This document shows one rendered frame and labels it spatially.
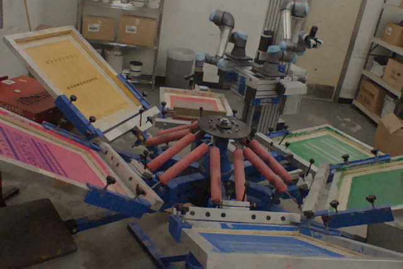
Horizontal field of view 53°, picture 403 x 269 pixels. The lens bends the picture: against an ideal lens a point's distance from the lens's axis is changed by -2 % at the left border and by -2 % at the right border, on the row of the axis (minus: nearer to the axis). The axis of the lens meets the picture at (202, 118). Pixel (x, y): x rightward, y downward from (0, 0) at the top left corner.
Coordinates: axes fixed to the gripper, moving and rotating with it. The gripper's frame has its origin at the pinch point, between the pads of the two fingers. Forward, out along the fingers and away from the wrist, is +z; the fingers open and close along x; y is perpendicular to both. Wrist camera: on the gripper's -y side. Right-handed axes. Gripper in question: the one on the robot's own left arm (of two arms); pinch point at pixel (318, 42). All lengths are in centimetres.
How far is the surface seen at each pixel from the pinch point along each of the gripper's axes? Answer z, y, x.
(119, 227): 14, 148, 153
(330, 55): -371, 112, -181
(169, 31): -366, 69, 97
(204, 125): 88, 24, 95
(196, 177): 94, 52, 100
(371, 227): 122, 72, 6
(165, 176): 112, 40, 117
